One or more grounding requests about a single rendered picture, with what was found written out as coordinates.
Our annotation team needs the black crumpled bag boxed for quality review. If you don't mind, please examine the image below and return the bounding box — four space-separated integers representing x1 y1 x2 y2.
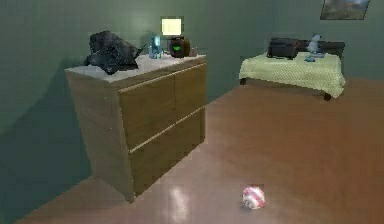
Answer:
83 30 145 76

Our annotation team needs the grey blue figurine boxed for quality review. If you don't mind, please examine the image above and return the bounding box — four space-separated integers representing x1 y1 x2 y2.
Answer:
303 33 325 63

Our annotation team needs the black pillow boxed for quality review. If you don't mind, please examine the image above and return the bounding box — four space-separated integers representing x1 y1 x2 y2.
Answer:
266 37 346 61

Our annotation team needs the wooden chest of drawers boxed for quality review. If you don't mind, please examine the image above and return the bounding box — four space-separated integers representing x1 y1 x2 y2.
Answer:
64 54 208 204

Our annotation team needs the red white striped ball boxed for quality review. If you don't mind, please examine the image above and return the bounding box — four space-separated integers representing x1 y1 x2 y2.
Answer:
241 185 267 211

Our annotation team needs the bed with green cover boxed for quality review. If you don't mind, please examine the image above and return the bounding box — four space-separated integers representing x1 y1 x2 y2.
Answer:
238 51 347 102

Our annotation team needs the blue translucent bottle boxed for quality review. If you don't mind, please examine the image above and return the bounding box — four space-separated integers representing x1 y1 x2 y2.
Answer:
148 34 164 60

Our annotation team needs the lamp with yellow shade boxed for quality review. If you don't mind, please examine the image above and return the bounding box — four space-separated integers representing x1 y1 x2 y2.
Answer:
159 15 192 59

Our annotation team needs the framed wall picture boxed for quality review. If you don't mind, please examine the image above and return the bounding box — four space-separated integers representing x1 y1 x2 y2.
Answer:
319 0 371 21

